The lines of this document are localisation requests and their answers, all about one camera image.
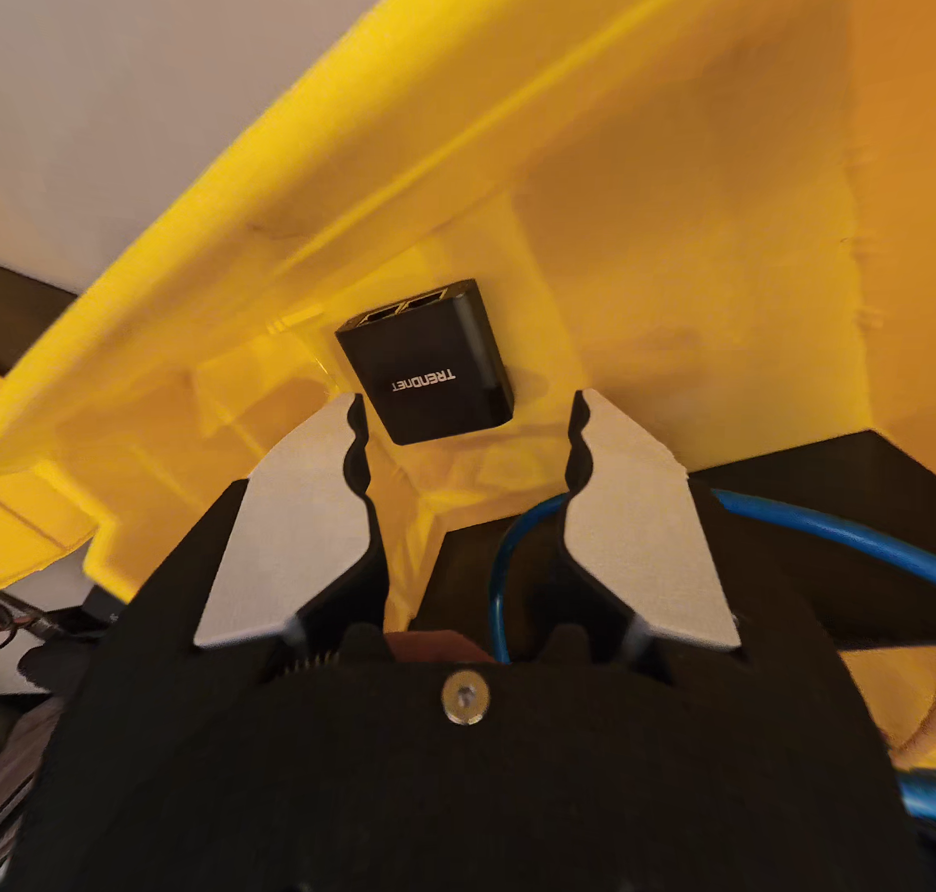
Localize black flat plate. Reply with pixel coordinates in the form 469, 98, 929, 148
0, 266, 79, 377

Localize thin black cables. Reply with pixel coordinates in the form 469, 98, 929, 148
0, 591, 74, 650

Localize yellow plastic bin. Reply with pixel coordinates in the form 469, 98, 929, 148
0, 0, 936, 769

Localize blue ethernet cable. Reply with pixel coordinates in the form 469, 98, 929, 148
487, 488, 936, 821

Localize small black box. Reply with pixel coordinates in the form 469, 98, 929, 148
80, 585, 127, 624

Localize black network switch box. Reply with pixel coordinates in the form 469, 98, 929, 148
334, 278, 516, 447

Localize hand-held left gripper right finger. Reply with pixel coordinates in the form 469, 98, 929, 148
552, 389, 742, 665

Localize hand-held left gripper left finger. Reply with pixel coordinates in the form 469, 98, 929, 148
192, 393, 390, 660

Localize black bin divider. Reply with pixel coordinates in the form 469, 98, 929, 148
420, 430, 936, 650

